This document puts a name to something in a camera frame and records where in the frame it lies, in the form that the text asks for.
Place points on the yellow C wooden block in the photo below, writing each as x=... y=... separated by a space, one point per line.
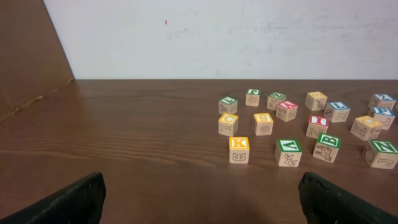
x=228 y=124

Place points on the blue 2 wooden block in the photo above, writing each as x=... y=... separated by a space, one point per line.
x=382 y=100

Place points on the green J wooden block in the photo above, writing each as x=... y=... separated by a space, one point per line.
x=252 y=97

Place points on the brown cardboard panel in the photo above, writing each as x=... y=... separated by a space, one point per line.
x=33 y=62

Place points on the green 7 wooden block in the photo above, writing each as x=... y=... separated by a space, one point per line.
x=227 y=105

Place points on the blue P wooden block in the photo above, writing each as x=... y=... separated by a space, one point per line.
x=385 y=115

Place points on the green B wooden block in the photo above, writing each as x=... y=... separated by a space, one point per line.
x=327 y=147

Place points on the green N wooden block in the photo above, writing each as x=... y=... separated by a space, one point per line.
x=380 y=154

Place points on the yellow S wooden block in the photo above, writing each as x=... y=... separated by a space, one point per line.
x=262 y=124

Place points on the yellow K wooden block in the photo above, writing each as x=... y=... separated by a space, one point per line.
x=239 y=150

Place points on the red A wooden block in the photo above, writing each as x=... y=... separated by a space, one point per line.
x=286 y=110

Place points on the red I wooden block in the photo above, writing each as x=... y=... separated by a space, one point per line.
x=316 y=126

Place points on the yellow 6 wooden block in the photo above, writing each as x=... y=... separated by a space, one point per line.
x=315 y=101

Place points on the blue L wooden block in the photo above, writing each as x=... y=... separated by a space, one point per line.
x=336 y=111

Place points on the green Z wooden block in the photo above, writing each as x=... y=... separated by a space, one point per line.
x=274 y=99

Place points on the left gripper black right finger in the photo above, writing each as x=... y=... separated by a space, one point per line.
x=324 y=202

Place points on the yellow Q wooden block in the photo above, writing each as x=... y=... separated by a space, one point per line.
x=366 y=128

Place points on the green V wooden block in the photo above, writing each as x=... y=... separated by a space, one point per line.
x=288 y=152

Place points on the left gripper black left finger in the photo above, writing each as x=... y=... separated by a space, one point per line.
x=79 y=202

